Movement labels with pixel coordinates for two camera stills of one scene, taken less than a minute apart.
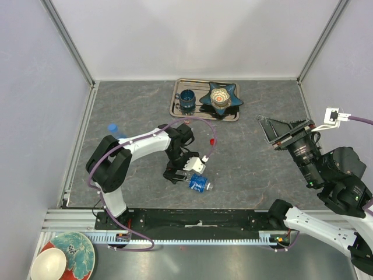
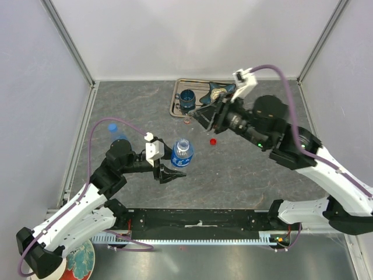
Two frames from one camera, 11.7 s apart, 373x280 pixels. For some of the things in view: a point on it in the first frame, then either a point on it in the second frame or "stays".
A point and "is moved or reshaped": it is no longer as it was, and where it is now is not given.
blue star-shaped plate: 234,100 stays
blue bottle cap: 112,127 stays
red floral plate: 79,252 stays
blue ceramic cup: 187,98 stays
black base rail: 185,224 stays
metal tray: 200,110 stays
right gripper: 274,130 -> 225,107
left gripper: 171,170 -> 165,174
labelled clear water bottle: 199,183 is moved or reshaped
